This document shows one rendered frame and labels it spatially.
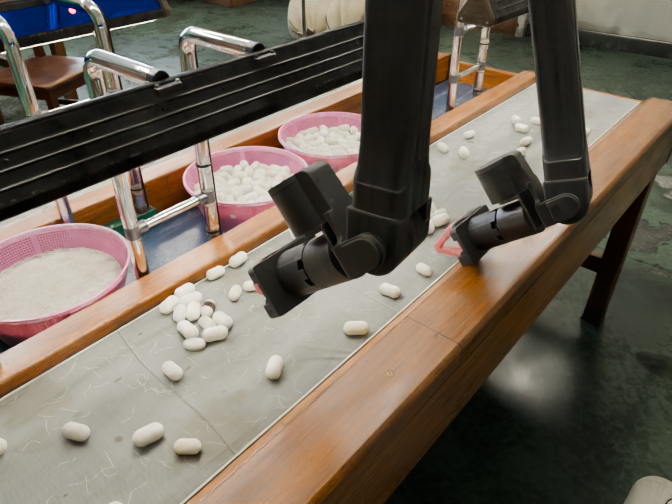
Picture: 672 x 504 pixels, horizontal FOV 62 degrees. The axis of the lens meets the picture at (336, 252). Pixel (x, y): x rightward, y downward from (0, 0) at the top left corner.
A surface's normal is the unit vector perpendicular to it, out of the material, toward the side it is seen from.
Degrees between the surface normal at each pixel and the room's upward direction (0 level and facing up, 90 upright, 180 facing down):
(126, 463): 0
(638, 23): 87
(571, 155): 64
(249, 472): 0
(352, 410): 0
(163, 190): 90
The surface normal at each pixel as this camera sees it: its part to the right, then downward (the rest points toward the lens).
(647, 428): 0.00, -0.82
